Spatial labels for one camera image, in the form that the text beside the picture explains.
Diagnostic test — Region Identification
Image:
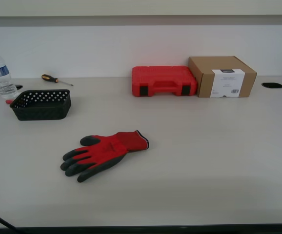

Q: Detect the black perforated plastic basket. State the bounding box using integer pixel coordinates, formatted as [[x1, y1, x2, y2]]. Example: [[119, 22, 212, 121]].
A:
[[9, 89, 72, 122]]

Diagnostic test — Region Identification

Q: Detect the orange and black screwdriver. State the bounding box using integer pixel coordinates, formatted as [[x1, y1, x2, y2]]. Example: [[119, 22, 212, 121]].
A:
[[41, 74, 74, 87]]

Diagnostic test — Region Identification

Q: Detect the clear plastic water bottle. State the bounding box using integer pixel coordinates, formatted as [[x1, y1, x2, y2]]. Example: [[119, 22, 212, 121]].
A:
[[0, 50, 19, 99]]

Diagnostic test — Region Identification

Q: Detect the red and black work glove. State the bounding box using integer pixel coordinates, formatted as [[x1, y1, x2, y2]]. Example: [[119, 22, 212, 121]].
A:
[[60, 130, 151, 183]]

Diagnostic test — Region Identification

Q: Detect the red plastic tool case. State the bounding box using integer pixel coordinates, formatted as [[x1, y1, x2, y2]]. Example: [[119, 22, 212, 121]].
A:
[[131, 65, 199, 98]]

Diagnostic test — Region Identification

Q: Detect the brown cardboard box white label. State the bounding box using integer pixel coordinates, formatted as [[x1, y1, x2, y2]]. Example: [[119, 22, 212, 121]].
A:
[[188, 56, 258, 98]]

